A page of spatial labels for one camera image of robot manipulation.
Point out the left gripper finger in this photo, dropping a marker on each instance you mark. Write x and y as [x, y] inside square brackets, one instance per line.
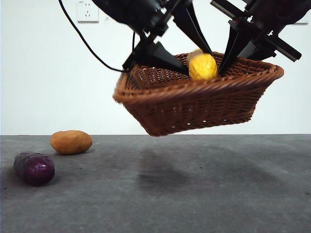
[158, 54]
[190, 24]

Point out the yellow corn cob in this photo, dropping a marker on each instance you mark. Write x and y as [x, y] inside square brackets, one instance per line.
[202, 68]

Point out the purple eggplant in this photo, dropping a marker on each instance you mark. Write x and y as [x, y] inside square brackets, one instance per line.
[36, 170]

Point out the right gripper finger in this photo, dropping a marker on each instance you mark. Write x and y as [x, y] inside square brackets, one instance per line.
[261, 53]
[236, 41]

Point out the brown wicker basket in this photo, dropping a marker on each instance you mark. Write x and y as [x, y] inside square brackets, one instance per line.
[194, 109]

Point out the white wall socket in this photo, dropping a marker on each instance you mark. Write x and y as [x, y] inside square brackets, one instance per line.
[85, 14]

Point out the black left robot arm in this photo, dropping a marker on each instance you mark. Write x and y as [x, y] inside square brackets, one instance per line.
[121, 9]

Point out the brown potato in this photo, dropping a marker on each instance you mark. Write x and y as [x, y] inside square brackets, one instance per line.
[70, 143]

